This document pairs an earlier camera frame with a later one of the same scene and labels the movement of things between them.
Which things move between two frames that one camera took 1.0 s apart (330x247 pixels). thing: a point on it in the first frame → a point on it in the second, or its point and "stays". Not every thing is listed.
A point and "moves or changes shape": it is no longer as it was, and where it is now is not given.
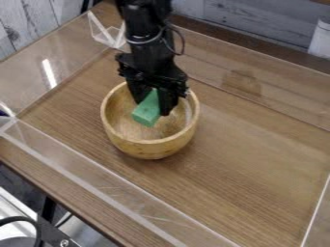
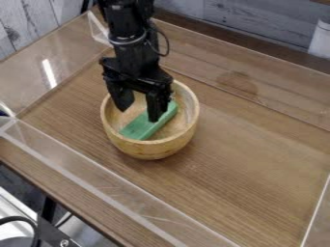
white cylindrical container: (320, 42) stays
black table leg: (50, 209) stays
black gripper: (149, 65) → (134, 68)
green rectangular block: (146, 112) moves or changes shape
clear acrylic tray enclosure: (246, 186) stays
